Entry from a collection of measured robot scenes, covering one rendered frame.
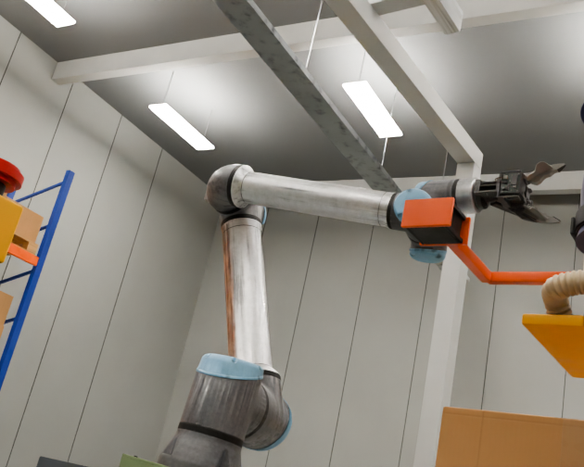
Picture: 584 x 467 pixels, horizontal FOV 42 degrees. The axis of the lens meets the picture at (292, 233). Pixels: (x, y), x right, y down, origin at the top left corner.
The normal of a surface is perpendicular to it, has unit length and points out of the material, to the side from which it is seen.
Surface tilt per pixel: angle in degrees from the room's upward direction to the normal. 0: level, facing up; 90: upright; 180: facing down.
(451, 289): 90
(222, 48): 90
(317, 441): 90
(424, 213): 90
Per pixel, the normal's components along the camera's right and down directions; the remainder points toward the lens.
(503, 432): -0.56, -0.40
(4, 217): 0.81, -0.04
